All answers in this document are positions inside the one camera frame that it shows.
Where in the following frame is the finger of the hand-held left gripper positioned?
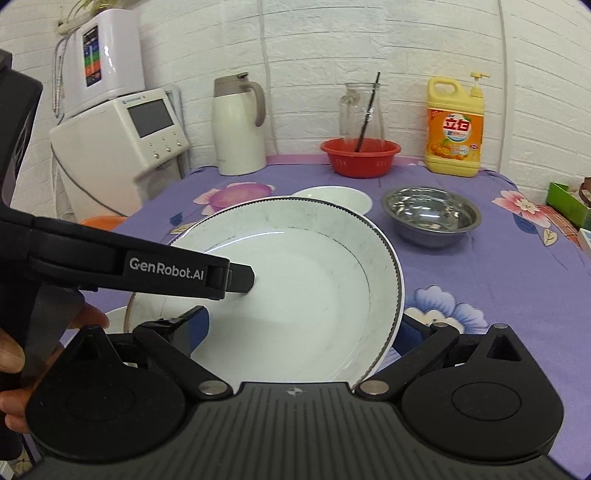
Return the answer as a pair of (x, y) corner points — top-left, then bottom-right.
(225, 263), (256, 296)

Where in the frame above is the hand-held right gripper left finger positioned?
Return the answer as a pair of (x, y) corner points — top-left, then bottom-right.
(78, 305), (234, 401)

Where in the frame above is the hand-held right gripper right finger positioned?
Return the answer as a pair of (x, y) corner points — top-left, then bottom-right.
(355, 315), (525, 398)

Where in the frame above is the plain white plate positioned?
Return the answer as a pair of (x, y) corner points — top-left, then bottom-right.
(104, 305), (134, 334)

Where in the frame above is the stainless steel bowl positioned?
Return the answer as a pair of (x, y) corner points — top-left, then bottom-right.
(381, 186), (483, 248)

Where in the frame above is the small white bowl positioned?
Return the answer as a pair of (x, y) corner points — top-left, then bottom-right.
(290, 185), (373, 215)

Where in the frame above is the person's left hand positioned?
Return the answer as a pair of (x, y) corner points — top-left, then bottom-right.
(0, 301), (110, 435)

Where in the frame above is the orange plastic basin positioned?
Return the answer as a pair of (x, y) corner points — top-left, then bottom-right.
(78, 215), (128, 229)

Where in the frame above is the purple floral tablecloth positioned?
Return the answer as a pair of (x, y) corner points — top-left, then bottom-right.
(108, 154), (591, 464)

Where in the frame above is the white water dispenser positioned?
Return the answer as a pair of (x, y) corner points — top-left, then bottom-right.
(49, 84), (191, 222)

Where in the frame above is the white thermos jug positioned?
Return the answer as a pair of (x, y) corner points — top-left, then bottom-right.
(212, 72), (267, 177)

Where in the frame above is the red plastic basket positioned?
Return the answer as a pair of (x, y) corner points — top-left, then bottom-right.
(320, 137), (402, 179)

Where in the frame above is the green cardboard box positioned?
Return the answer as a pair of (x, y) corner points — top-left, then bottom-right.
(546, 182), (591, 230)

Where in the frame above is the yellow detergent pump bottle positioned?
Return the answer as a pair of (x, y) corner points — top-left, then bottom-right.
(424, 71), (491, 178)

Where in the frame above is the black straw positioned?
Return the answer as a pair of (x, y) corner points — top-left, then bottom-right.
(355, 71), (382, 152)

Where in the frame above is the clear glass pitcher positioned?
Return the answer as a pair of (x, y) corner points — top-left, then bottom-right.
(338, 82), (387, 142)

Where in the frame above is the white water purifier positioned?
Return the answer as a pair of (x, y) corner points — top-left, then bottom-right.
(61, 8), (147, 117)

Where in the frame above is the grey hose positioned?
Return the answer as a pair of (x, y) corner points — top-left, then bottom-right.
(52, 150), (130, 217)

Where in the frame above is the metal flexible hose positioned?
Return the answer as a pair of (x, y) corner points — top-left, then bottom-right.
(52, 36), (66, 126)

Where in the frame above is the white wall cable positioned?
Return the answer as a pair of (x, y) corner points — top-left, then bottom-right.
(256, 0), (280, 157)
(497, 0), (514, 172)

